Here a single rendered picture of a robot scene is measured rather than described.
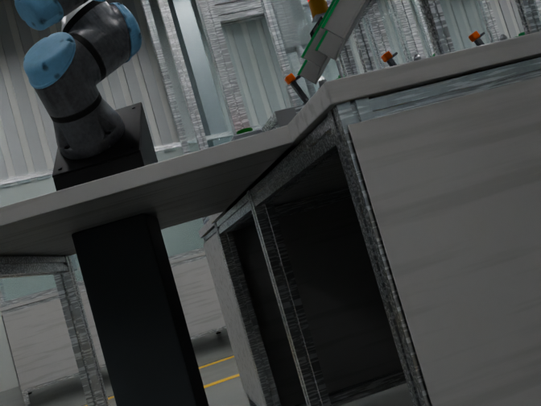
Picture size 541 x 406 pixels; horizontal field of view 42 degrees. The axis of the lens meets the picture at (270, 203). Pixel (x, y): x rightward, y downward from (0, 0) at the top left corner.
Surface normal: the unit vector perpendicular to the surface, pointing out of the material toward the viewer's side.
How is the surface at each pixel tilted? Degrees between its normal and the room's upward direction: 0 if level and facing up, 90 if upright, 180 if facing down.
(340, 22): 90
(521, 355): 90
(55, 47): 49
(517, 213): 90
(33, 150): 90
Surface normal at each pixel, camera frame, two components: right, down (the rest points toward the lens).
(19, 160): 0.33, -0.17
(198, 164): 0.00, -0.07
